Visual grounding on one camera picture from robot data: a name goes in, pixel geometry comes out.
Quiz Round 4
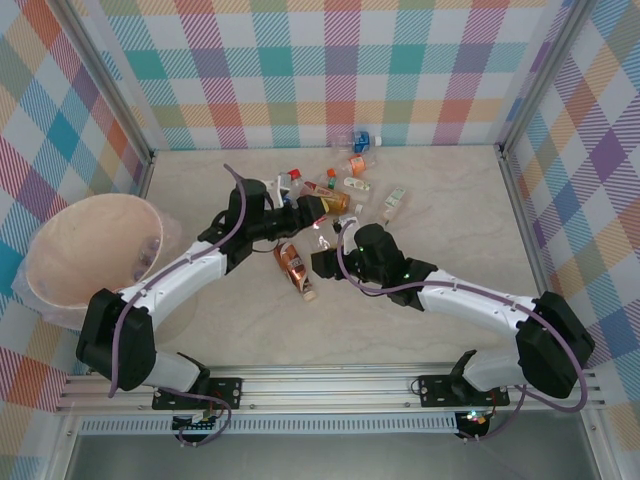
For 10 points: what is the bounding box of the grey metal panel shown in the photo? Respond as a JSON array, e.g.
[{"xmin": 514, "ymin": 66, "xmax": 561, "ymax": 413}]
[{"xmin": 62, "ymin": 433, "xmax": 604, "ymax": 480}]

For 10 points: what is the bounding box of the clear bottle purple cap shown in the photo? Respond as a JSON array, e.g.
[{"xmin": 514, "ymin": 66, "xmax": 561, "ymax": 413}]
[{"xmin": 133, "ymin": 233, "xmax": 162, "ymax": 281}]

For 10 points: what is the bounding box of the aluminium frame post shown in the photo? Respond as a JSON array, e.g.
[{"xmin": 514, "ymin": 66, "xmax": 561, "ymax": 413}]
[
  {"xmin": 497, "ymin": 0, "xmax": 596, "ymax": 156},
  {"xmin": 58, "ymin": 0, "xmax": 157, "ymax": 169}
]

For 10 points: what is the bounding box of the blue label bottle white cap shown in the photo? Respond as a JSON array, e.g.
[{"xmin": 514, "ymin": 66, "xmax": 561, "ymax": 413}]
[{"xmin": 332, "ymin": 130, "xmax": 384, "ymax": 154}]

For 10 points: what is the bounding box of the small black electronics box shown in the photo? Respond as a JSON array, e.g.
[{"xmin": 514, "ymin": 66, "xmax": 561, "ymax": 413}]
[
  {"xmin": 455, "ymin": 408, "xmax": 490, "ymax": 432},
  {"xmin": 171, "ymin": 412, "xmax": 224, "ymax": 435}
]

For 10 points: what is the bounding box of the white slotted cable duct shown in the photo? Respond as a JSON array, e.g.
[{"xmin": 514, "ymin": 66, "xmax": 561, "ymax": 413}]
[{"xmin": 78, "ymin": 415, "xmax": 460, "ymax": 437}]

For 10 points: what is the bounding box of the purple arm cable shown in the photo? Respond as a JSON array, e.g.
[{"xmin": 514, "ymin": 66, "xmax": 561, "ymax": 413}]
[
  {"xmin": 333, "ymin": 217, "xmax": 590, "ymax": 444},
  {"xmin": 107, "ymin": 163, "xmax": 249, "ymax": 449}
]

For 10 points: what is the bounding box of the white green label bottle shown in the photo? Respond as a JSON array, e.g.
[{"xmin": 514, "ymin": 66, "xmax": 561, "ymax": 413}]
[{"xmin": 380, "ymin": 186, "xmax": 407, "ymax": 225}]

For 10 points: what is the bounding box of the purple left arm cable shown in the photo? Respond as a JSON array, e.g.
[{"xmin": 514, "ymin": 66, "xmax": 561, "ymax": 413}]
[{"xmin": 107, "ymin": 163, "xmax": 249, "ymax": 449}]

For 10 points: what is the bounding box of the amber tea bottle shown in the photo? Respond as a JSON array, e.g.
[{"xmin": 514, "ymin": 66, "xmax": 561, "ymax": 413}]
[{"xmin": 319, "ymin": 188, "xmax": 354, "ymax": 216}]

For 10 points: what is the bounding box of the aluminium table edge rail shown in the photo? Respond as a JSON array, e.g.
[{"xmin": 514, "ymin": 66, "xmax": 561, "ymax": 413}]
[
  {"xmin": 130, "ymin": 149, "xmax": 157, "ymax": 201},
  {"xmin": 497, "ymin": 147, "xmax": 559, "ymax": 301}
]

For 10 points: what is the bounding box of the orange label bottle orange cap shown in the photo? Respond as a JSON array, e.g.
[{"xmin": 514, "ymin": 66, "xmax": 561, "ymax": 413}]
[{"xmin": 340, "ymin": 153, "xmax": 380, "ymax": 177}]

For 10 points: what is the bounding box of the aluminium mounting rail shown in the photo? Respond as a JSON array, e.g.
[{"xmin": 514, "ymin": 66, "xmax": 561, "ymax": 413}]
[{"xmin": 54, "ymin": 363, "xmax": 609, "ymax": 415}]

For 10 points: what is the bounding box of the red capped clear cola bottle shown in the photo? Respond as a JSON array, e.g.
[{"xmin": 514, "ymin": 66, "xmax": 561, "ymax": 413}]
[{"xmin": 277, "ymin": 168, "xmax": 307, "ymax": 202}]

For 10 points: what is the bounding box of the white left gripper bracket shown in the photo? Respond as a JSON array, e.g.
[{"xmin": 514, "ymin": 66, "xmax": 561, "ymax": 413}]
[{"xmin": 263, "ymin": 177, "xmax": 287, "ymax": 207}]

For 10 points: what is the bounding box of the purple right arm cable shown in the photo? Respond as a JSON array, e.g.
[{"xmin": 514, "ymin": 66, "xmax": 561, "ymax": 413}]
[{"xmin": 333, "ymin": 217, "xmax": 590, "ymax": 444}]

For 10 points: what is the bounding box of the copper brown label bottle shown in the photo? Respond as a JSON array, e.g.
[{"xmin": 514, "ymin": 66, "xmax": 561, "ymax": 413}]
[{"xmin": 272, "ymin": 241, "xmax": 319, "ymax": 303}]

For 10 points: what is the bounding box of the clear empty plastic bottle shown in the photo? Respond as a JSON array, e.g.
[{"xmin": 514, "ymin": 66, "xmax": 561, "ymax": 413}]
[{"xmin": 308, "ymin": 219, "xmax": 335, "ymax": 251}]

